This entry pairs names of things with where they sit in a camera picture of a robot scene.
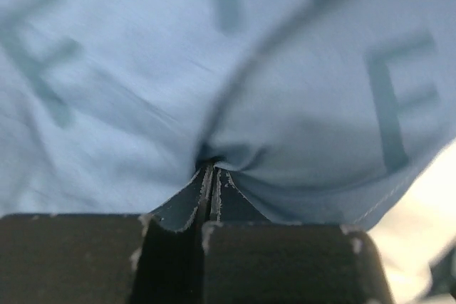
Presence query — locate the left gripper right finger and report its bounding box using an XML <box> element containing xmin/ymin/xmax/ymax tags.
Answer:
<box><xmin>202</xmin><ymin>169</ymin><xmax>393</xmax><ymax>303</ymax></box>

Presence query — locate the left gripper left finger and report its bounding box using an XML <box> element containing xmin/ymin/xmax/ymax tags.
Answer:
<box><xmin>1</xmin><ymin>167</ymin><xmax>211</xmax><ymax>303</ymax></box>

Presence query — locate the blue cartoon mouse pillowcase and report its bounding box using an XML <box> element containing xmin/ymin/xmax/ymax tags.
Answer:
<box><xmin>1</xmin><ymin>0</ymin><xmax>455</xmax><ymax>227</ymax></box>

